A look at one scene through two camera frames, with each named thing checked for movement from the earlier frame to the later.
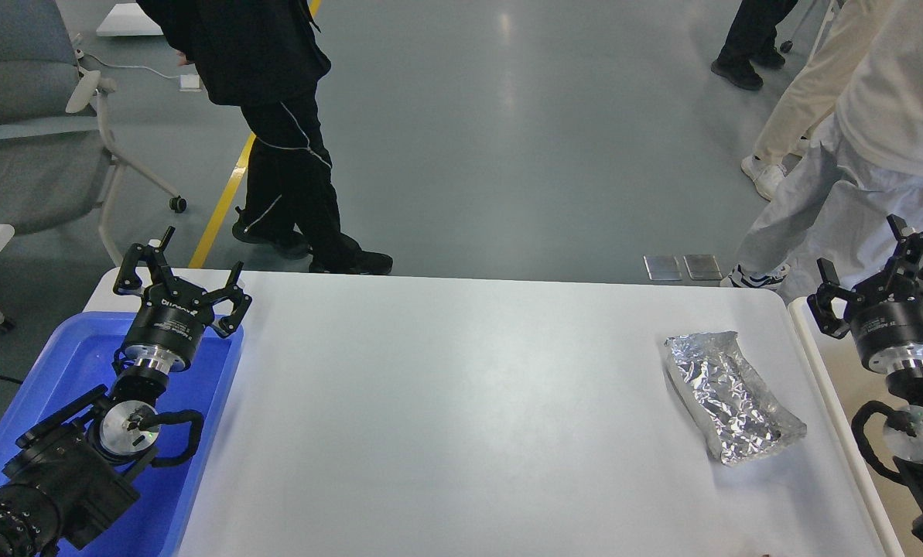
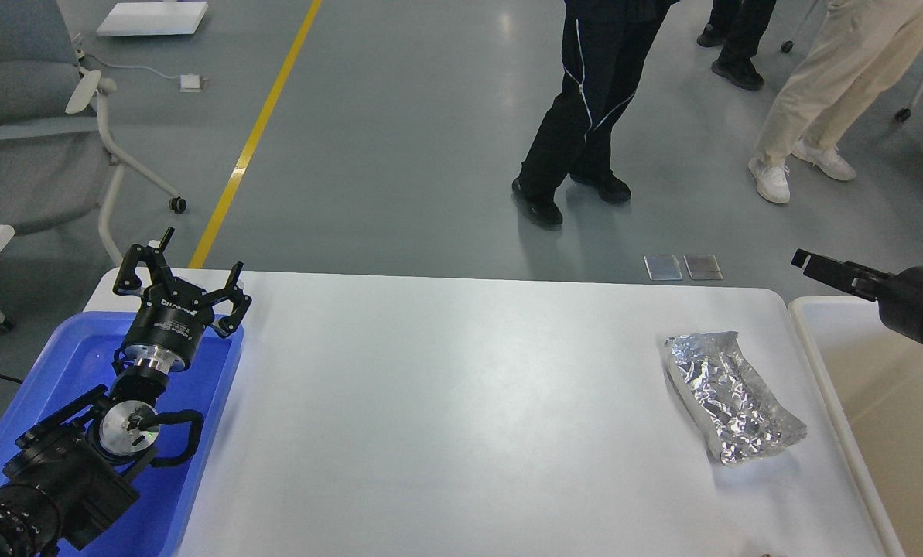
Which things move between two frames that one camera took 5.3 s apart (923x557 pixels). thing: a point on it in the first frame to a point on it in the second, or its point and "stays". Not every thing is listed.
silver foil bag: (739, 410) stays
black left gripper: (173, 314) stays
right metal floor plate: (702, 267) stays
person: (266, 57) to (606, 45)
